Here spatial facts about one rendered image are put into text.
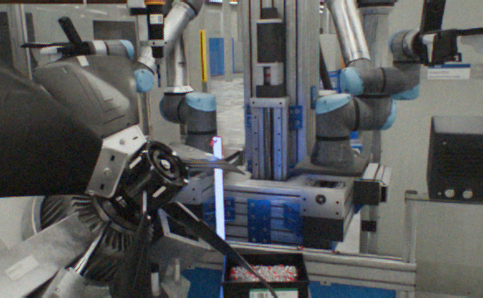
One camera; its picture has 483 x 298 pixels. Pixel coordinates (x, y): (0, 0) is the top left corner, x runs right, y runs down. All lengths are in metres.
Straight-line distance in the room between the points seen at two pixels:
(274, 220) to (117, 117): 0.87
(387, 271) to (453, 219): 1.54
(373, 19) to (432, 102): 1.17
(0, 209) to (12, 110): 0.28
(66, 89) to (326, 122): 0.87
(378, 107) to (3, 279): 1.23
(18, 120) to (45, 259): 0.23
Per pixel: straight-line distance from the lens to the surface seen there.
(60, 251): 0.88
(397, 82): 1.39
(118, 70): 1.13
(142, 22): 1.00
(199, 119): 1.75
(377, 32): 1.64
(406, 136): 2.75
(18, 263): 0.83
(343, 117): 1.61
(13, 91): 0.83
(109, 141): 1.01
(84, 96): 1.07
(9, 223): 1.03
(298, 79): 1.80
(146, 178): 0.89
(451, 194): 1.28
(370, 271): 1.40
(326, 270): 1.41
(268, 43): 1.74
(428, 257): 2.97
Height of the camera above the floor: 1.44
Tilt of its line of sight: 12 degrees down
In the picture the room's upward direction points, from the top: 2 degrees counter-clockwise
